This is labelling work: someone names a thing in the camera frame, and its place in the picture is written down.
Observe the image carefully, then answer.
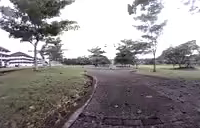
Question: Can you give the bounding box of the dark brick path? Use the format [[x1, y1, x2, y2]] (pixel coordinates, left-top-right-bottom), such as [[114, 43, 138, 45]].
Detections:
[[62, 68, 200, 128]]

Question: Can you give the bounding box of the low white building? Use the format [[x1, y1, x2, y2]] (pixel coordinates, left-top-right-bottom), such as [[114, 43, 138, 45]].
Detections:
[[6, 51, 36, 68]]

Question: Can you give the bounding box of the dense dark tree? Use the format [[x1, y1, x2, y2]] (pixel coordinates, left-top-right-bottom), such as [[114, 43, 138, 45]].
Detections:
[[113, 38, 149, 68]]

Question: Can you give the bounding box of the pale kerb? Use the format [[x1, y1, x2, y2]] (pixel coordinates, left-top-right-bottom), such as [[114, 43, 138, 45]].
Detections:
[[61, 73, 99, 128]]

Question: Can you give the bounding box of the small tree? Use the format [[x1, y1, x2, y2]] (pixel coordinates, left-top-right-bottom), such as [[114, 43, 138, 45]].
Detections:
[[39, 36, 66, 67]]

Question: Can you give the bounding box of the grass lawn beyond path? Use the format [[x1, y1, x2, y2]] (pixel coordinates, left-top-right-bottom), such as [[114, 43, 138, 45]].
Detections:
[[134, 63, 200, 81]]

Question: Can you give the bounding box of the distant row of trees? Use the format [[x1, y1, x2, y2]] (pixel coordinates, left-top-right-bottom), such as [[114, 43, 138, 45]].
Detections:
[[61, 55, 116, 67]]

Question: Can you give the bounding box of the slim tall tree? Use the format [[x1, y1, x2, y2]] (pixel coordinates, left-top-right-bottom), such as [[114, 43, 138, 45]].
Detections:
[[127, 0, 169, 73]]

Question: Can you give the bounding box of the distant flat-topped tree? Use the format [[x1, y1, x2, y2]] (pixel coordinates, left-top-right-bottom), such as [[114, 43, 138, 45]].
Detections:
[[87, 46, 112, 67]]

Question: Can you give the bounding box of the broad spreading tree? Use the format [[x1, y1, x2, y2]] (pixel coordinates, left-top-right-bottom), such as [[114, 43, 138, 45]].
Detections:
[[0, 0, 81, 72]]

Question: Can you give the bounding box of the grey road strip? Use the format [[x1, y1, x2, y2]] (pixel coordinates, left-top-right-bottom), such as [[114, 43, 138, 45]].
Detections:
[[0, 66, 32, 75]]

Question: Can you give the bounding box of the wide low tree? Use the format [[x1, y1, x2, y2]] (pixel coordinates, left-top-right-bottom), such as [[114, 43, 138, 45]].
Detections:
[[157, 39, 200, 69]]

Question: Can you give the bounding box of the grass field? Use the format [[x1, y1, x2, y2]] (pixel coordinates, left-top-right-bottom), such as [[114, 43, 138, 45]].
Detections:
[[0, 65, 96, 128]]

